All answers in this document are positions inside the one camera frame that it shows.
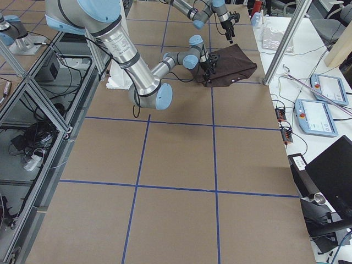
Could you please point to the silver metal cup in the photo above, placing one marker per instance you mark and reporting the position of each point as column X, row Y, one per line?
column 317, row 199

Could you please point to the aluminium frame post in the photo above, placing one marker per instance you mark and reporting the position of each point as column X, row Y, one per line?
column 301, row 10

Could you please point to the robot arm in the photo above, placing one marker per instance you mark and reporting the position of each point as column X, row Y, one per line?
column 103, row 20
column 200, row 17

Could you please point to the black monitor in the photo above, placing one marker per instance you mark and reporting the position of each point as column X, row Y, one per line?
column 331, row 173

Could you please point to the brown t-shirt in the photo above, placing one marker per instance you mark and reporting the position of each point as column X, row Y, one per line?
column 232, row 66

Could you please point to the red cylinder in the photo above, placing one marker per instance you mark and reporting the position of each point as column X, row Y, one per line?
column 257, row 6

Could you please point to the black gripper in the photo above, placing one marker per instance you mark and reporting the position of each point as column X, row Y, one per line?
column 205, row 66
column 226, row 25

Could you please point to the near blue teach pendant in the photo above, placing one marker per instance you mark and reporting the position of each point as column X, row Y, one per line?
column 314, row 118

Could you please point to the black box with label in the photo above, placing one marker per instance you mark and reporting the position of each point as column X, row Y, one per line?
column 303, row 182

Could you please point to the blue teach pendant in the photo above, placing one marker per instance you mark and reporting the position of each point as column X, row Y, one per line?
column 331, row 87
column 314, row 118

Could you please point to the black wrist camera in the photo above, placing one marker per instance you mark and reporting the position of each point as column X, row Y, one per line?
column 234, row 18

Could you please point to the clear plastic bag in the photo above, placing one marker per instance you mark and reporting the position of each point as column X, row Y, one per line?
column 271, row 38

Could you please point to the far blue teach pendant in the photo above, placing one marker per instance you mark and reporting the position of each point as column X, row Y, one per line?
column 331, row 87

